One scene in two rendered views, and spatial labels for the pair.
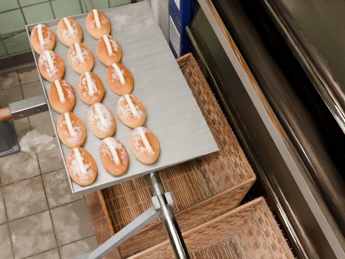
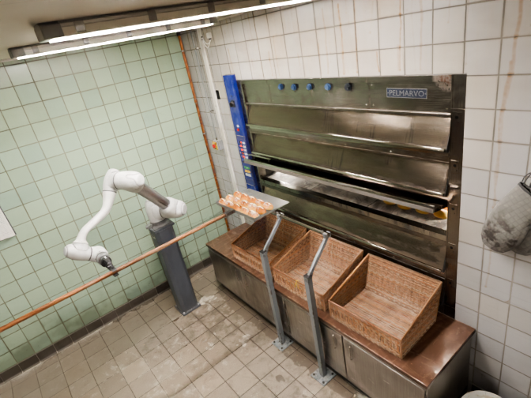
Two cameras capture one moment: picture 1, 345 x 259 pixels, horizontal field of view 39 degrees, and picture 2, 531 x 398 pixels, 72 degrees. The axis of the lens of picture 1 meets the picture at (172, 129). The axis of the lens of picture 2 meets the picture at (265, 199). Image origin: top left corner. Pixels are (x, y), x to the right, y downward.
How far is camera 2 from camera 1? 2.09 m
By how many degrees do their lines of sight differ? 35
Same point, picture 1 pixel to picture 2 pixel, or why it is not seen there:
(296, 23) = (294, 158)
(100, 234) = (260, 276)
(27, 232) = (220, 328)
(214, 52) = not seen: hidden behind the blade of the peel
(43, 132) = (209, 295)
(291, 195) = (317, 215)
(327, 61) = (304, 159)
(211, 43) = not seen: hidden behind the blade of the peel
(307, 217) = (324, 216)
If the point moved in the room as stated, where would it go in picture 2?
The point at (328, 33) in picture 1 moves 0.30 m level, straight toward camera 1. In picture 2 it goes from (301, 153) to (302, 167)
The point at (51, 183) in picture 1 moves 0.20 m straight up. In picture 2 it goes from (222, 309) to (217, 294)
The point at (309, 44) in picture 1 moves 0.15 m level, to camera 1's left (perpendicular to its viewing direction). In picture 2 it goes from (299, 159) to (281, 164)
